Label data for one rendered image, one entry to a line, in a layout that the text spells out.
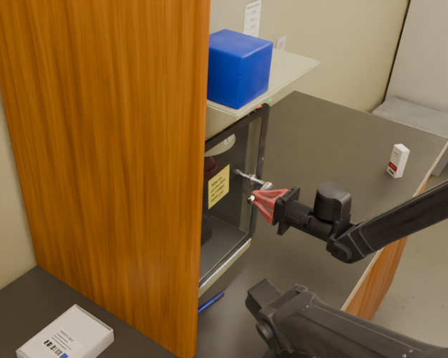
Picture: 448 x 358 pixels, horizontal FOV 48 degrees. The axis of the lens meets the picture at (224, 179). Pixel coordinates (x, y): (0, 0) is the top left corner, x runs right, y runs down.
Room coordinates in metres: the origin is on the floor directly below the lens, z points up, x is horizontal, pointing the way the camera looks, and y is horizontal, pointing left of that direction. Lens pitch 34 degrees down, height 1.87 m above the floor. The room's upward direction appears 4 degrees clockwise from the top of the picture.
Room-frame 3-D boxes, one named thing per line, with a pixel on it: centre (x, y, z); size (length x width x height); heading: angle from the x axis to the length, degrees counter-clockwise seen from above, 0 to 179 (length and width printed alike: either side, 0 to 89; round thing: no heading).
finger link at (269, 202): (0.91, -0.11, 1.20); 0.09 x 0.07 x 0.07; 57
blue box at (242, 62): (0.80, 0.00, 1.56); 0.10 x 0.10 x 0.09; 58
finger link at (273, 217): (0.91, -0.11, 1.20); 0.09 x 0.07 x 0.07; 57
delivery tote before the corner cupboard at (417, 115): (3.25, -1.38, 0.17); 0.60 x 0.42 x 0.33; 56
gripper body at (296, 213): (0.87, -0.17, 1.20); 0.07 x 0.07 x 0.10; 57
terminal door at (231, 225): (0.91, -0.01, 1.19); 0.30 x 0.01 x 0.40; 147
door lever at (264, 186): (0.95, -0.07, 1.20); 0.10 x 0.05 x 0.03; 147
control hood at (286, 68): (0.88, -0.05, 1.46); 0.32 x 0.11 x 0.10; 148
